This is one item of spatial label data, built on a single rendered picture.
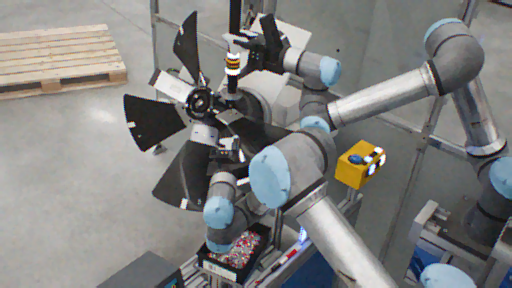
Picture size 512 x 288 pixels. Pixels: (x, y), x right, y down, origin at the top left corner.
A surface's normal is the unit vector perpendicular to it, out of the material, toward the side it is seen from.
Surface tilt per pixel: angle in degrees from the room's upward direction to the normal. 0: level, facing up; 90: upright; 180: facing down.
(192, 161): 51
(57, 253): 0
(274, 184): 87
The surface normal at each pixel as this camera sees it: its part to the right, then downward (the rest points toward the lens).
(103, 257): 0.07, -0.81
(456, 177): -0.65, 0.40
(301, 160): 0.43, -0.47
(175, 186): 0.06, -0.05
